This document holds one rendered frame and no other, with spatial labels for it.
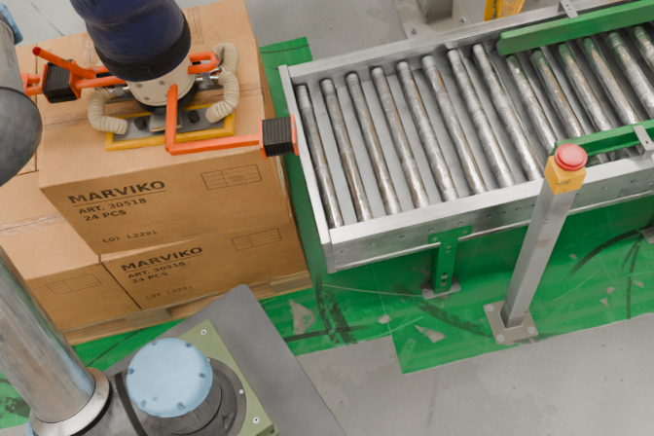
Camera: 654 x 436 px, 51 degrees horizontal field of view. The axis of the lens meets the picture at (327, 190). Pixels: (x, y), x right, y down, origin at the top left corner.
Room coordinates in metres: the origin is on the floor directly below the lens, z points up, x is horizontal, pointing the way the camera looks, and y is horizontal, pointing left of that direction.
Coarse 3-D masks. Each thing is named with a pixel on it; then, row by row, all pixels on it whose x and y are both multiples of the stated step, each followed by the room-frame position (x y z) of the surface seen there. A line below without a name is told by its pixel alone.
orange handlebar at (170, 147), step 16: (208, 64) 1.22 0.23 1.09; (32, 80) 1.28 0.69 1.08; (80, 80) 1.25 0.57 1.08; (96, 80) 1.24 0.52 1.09; (112, 80) 1.23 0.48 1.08; (176, 96) 1.14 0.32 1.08; (176, 112) 1.10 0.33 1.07; (176, 144) 0.99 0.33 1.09; (192, 144) 0.98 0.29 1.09; (208, 144) 0.97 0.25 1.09; (224, 144) 0.96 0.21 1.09; (240, 144) 0.96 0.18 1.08; (256, 144) 0.96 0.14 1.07
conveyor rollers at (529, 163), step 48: (480, 48) 1.58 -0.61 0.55; (624, 48) 1.47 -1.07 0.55; (336, 96) 1.49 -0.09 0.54; (384, 96) 1.44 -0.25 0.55; (528, 96) 1.34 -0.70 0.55; (624, 96) 1.27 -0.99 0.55; (336, 144) 1.30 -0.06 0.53; (432, 144) 1.22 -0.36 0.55; (528, 144) 1.16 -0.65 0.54; (336, 192) 1.13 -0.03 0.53; (384, 192) 1.08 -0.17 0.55; (480, 192) 1.02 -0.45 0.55
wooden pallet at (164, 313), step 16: (304, 272) 1.06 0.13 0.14; (256, 288) 1.08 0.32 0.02; (272, 288) 1.05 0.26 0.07; (288, 288) 1.05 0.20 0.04; (304, 288) 1.05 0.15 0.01; (176, 304) 1.03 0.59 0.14; (192, 304) 1.07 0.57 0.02; (208, 304) 1.05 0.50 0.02; (112, 320) 1.01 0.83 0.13; (128, 320) 1.01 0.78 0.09; (144, 320) 1.02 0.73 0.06; (160, 320) 1.02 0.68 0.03; (64, 336) 1.03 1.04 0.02; (80, 336) 1.02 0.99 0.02; (96, 336) 1.01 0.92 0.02
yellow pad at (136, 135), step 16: (192, 112) 1.15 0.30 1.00; (128, 128) 1.16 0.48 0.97; (144, 128) 1.15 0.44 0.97; (176, 128) 1.13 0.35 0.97; (192, 128) 1.12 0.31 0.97; (208, 128) 1.11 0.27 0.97; (224, 128) 1.10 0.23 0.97; (112, 144) 1.12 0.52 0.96; (128, 144) 1.11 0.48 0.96; (144, 144) 1.11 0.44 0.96; (160, 144) 1.11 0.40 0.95
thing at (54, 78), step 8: (48, 64) 1.31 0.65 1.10; (48, 72) 1.29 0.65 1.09; (56, 72) 1.28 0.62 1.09; (64, 72) 1.28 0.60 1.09; (40, 80) 1.25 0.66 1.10; (48, 80) 1.26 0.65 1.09; (56, 80) 1.25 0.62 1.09; (64, 80) 1.25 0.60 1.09; (72, 80) 1.24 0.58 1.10; (40, 88) 1.23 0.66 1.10; (48, 88) 1.23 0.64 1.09; (56, 88) 1.22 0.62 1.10; (64, 88) 1.22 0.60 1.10; (72, 88) 1.22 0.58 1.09; (48, 96) 1.23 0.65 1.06; (56, 96) 1.22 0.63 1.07; (64, 96) 1.22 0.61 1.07; (72, 96) 1.21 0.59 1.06; (80, 96) 1.22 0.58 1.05
